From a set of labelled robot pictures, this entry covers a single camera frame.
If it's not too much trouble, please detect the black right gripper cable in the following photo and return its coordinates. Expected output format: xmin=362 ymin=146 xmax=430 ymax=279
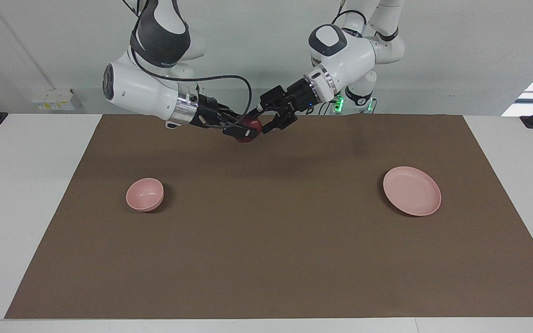
xmin=121 ymin=0 xmax=254 ymax=122

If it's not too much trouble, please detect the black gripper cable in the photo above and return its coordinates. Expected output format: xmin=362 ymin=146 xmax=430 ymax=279
xmin=331 ymin=0 xmax=369 ymax=29
xmin=121 ymin=0 xmax=254 ymax=122

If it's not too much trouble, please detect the white wall socket box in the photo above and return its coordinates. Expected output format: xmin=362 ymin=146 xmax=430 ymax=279
xmin=31 ymin=88 xmax=77 ymax=112

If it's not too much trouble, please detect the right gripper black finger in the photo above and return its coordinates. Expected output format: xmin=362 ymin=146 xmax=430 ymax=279
xmin=217 ymin=105 xmax=244 ymax=125
xmin=222 ymin=125 xmax=260 ymax=140

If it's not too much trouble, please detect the dark red apple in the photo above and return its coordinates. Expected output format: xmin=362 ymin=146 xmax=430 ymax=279
xmin=236 ymin=116 xmax=263 ymax=143

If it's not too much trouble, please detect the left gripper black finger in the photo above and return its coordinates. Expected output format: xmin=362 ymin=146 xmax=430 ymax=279
xmin=249 ymin=86 xmax=286 ymax=117
xmin=261 ymin=110 xmax=299 ymax=135

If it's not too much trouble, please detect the pink plate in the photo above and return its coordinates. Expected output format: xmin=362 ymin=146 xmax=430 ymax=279
xmin=383 ymin=166 xmax=442 ymax=217

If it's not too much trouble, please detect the pink bowl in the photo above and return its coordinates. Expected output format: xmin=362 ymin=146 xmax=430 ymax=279
xmin=125 ymin=178 xmax=165 ymax=212

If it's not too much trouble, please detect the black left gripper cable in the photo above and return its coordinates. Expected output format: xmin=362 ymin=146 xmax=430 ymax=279
xmin=331 ymin=0 xmax=369 ymax=29

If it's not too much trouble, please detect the brown table mat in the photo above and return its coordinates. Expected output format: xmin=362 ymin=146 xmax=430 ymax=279
xmin=5 ymin=114 xmax=533 ymax=320

